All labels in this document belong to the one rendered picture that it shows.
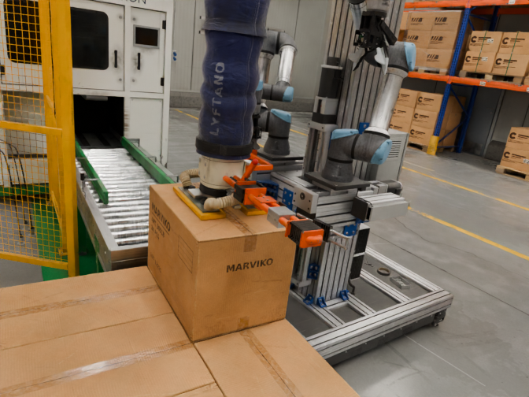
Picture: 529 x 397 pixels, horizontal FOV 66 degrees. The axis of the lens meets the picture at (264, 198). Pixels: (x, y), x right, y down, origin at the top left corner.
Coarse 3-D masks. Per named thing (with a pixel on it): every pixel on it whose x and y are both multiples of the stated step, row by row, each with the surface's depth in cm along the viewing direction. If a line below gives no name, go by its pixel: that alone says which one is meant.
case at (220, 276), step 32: (160, 192) 174; (160, 224) 172; (192, 224) 146; (224, 224) 149; (256, 224) 153; (160, 256) 175; (192, 256) 140; (224, 256) 141; (256, 256) 148; (288, 256) 156; (192, 288) 143; (224, 288) 146; (256, 288) 154; (288, 288) 162; (192, 320) 145; (224, 320) 151; (256, 320) 159
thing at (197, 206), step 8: (176, 192) 172; (184, 192) 169; (184, 200) 164; (192, 200) 162; (200, 200) 163; (192, 208) 157; (200, 208) 155; (200, 216) 150; (208, 216) 151; (216, 216) 153; (224, 216) 154
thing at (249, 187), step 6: (234, 186) 146; (240, 186) 146; (246, 186) 147; (252, 186) 148; (258, 186) 149; (234, 192) 147; (240, 192) 142; (246, 192) 141; (252, 192) 142; (258, 192) 143; (264, 192) 144; (240, 198) 142; (246, 198) 142; (246, 204) 142
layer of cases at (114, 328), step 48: (0, 288) 164; (48, 288) 168; (96, 288) 172; (144, 288) 176; (0, 336) 139; (48, 336) 141; (96, 336) 144; (144, 336) 147; (240, 336) 153; (288, 336) 156; (0, 384) 120; (48, 384) 122; (96, 384) 124; (144, 384) 126; (192, 384) 129; (240, 384) 131; (288, 384) 133; (336, 384) 136
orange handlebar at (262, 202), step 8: (256, 168) 178; (264, 168) 180; (272, 168) 183; (224, 176) 158; (232, 184) 152; (256, 200) 137; (264, 200) 136; (272, 200) 137; (264, 208) 132; (312, 240) 113; (320, 240) 114
